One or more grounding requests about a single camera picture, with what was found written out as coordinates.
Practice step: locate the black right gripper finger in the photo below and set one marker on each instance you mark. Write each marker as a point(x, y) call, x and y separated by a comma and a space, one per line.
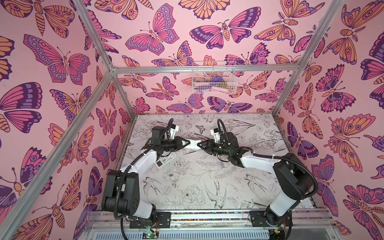
point(207, 142)
point(206, 149)

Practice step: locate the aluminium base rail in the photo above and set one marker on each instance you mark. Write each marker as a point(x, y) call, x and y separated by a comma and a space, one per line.
point(308, 224)

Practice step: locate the green circuit board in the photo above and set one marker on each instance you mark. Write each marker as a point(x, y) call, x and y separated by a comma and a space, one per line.
point(150, 235)

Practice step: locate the white remote control green sticker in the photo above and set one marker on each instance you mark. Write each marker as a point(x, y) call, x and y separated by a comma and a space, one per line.
point(194, 145)

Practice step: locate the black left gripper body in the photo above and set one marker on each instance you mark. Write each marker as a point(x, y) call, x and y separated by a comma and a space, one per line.
point(170, 145)

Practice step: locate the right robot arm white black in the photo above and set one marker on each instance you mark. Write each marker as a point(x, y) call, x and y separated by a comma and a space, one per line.
point(296, 182)

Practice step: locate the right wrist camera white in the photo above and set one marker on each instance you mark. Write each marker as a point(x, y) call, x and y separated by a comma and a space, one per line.
point(216, 134)

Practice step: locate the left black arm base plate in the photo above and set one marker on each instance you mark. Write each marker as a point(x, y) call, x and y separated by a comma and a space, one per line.
point(161, 220)

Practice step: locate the purple item in basket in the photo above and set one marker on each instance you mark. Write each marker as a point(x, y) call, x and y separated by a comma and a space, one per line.
point(217, 79)

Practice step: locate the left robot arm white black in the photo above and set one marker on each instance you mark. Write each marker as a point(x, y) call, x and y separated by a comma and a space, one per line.
point(122, 190)

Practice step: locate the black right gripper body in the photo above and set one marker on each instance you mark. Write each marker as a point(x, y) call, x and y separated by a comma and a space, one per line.
point(210, 147)

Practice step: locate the white wire basket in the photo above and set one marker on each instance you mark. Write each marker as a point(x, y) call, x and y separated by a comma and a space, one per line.
point(202, 75)

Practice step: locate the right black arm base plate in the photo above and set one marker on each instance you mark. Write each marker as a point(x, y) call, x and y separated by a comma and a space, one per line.
point(268, 219)

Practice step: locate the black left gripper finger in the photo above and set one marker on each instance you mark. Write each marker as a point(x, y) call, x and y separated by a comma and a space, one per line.
point(185, 149)
point(184, 141)

